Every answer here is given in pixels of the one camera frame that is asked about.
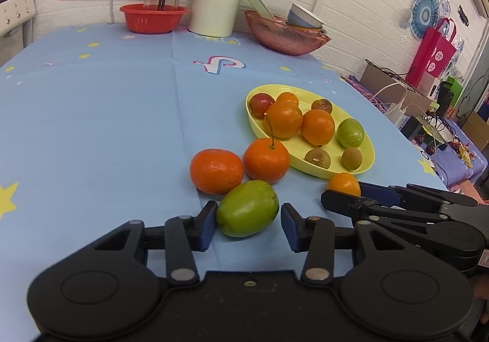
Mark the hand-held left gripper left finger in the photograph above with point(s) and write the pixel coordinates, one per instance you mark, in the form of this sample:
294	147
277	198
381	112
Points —
208	225

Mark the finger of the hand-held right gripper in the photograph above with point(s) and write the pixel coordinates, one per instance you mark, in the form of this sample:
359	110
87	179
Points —
378	193
344	204

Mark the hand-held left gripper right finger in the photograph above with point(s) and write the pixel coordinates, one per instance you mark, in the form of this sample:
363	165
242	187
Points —
289	227

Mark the round orange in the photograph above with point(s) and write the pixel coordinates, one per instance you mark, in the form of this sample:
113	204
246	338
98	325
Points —
344	183
317	127

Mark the green mango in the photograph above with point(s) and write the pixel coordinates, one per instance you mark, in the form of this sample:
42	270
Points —
247	208

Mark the small brown kiwi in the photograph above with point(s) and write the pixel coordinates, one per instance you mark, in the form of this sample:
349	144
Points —
351	158

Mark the yellow plastic plate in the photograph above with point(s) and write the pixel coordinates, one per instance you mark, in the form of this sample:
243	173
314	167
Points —
332	153

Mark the dark orange mandarin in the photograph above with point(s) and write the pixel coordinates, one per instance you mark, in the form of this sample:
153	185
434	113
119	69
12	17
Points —
217	172

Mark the green lime fruit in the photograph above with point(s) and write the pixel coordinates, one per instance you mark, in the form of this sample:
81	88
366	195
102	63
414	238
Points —
350	132

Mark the mandarin with long stem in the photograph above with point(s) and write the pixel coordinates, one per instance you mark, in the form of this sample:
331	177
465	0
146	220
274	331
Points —
266	161

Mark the brown fruit plate back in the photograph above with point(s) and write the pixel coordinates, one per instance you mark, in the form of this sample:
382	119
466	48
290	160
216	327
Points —
321	106

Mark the large orange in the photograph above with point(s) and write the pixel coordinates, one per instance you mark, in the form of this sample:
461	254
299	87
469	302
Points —
283	120

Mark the small orange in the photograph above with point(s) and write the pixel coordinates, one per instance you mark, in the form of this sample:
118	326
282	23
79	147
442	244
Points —
287	98

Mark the red apple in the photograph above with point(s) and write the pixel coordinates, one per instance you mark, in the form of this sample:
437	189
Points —
261	105

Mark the small red cherry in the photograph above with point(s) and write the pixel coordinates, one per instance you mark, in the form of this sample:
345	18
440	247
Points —
430	150
420	139

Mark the black charger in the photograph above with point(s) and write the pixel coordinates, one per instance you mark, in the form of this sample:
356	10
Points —
412	129

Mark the patterned blanket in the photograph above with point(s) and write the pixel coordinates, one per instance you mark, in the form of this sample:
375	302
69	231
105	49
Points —
458	162

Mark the white charger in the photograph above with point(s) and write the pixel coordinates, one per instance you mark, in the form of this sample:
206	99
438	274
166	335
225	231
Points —
395	114

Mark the green patterned dish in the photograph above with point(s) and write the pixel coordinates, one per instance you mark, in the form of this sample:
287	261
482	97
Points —
439	132

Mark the cardboard box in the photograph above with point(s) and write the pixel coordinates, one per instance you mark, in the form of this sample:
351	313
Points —
382	80

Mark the red gift bag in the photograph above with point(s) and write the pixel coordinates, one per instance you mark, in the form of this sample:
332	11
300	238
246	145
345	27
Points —
431	55

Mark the blue printed tablecloth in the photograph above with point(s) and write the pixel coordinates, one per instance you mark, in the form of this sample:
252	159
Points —
95	116

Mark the pink glass bowl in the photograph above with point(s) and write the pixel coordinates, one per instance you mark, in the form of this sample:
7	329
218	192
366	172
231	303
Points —
286	38

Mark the blue paper fan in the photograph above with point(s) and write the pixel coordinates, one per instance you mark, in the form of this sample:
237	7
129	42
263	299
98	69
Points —
425	13

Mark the blue white bowl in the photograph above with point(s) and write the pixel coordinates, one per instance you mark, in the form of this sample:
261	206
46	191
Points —
303	17

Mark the red plastic basket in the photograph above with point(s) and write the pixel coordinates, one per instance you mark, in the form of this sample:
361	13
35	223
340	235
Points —
152	21

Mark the green rimmed bowl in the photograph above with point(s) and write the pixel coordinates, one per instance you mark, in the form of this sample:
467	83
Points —
259	5

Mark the white appliance with screen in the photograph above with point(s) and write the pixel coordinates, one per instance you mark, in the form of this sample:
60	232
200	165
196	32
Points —
15	2

